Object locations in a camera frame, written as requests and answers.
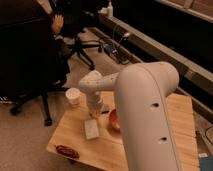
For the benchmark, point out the white bottle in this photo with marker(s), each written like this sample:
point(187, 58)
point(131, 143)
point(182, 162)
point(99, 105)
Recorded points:
point(110, 9)

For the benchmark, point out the white paper cup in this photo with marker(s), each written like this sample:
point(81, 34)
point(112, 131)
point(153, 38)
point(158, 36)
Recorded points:
point(73, 96)

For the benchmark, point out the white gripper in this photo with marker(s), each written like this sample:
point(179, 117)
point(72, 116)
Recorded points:
point(95, 104)

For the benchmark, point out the person's hand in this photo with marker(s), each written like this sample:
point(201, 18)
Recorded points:
point(57, 24)

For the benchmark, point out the red bowl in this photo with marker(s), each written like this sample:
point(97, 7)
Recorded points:
point(113, 120)

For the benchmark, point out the white eraser block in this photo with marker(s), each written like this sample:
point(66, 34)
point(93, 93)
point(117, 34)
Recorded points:
point(91, 129)

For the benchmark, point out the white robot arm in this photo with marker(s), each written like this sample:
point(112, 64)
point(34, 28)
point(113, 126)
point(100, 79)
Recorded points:
point(140, 92)

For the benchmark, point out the grey rectangular block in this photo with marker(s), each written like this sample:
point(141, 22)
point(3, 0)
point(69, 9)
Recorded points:
point(105, 109)

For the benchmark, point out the dark red oblong object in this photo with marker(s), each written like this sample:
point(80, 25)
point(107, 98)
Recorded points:
point(67, 151)

